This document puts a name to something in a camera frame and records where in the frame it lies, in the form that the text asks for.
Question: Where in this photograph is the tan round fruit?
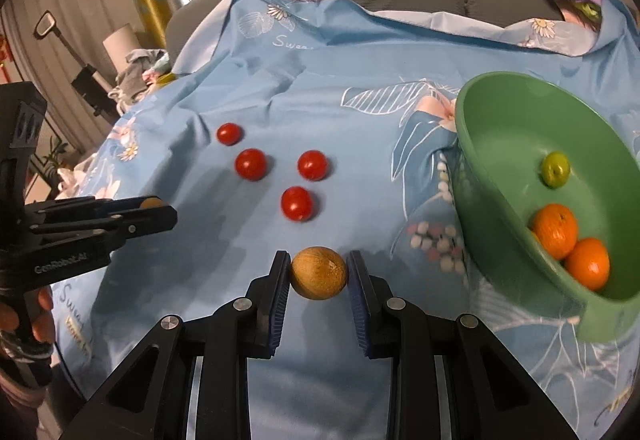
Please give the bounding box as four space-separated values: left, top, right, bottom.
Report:
290 246 348 300
140 197 164 209

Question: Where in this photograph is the cherry tomato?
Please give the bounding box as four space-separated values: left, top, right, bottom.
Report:
216 122 243 146
280 186 314 222
297 150 330 181
234 148 268 181

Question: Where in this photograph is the orange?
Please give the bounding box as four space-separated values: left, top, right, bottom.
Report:
529 204 579 261
564 238 611 292

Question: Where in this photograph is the small green fruit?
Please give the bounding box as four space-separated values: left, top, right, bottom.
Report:
539 151 572 189

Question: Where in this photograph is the left hand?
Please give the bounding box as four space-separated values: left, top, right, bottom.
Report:
0 286 55 345

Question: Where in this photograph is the black stand with mirror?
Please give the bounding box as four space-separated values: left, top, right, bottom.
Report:
32 10 121 124

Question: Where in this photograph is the clothes heap left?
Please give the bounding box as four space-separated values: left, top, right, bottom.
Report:
107 49 176 115

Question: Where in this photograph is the blue floral cloth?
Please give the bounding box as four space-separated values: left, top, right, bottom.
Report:
53 0 639 439

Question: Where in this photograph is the white lamp shade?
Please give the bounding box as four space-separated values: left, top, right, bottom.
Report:
102 23 142 74

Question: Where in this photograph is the green plastic bowl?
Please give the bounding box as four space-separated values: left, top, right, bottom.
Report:
451 72 639 342

